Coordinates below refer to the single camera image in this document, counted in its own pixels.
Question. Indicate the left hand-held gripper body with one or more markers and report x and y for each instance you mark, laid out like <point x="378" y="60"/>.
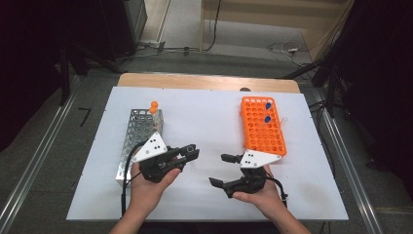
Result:
<point x="152" y="148"/>

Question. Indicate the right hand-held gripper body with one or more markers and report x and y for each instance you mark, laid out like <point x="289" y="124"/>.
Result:
<point x="256" y="159"/>

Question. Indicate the metal test tube rack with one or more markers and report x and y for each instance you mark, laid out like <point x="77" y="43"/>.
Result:
<point x="138" y="126"/>

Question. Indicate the orange test tube rack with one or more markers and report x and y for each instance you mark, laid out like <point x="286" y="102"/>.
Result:
<point x="256" y="130"/>

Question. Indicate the orange cap test tube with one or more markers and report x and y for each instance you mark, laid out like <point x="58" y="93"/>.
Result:
<point x="154" y="104"/>
<point x="152" y="110"/>

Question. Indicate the blue cap test tube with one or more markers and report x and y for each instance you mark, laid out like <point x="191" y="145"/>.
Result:
<point x="268" y="105"/>
<point x="267" y="119"/>

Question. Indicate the clear test tube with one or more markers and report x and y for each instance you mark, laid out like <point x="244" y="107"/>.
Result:
<point x="284" y="120"/>

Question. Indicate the person's right hand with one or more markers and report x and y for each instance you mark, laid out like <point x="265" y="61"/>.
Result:
<point x="263" y="198"/>

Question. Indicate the person's left hand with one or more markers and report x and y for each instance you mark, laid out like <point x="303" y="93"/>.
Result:
<point x="146" y="195"/>

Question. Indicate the white table board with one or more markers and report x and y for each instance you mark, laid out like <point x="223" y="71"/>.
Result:
<point x="201" y="117"/>

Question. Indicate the white power strip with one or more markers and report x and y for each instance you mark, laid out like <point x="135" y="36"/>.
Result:
<point x="150" y="43"/>

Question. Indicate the black metal stand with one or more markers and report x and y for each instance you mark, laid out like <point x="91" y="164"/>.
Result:
<point x="331" y="84"/>
<point x="66" y="71"/>

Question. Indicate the black cabinet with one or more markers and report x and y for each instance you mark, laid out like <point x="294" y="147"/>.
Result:
<point x="113" y="26"/>

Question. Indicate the wooden platform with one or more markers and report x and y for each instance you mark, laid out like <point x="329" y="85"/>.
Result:
<point x="259" y="16"/>

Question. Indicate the black curtain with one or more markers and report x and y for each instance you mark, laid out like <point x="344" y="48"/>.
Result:
<point x="32" y="65"/>
<point x="383" y="81"/>

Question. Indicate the metal floor rail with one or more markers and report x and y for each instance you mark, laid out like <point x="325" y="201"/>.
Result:
<point x="35" y="159"/>
<point x="354" y="182"/>

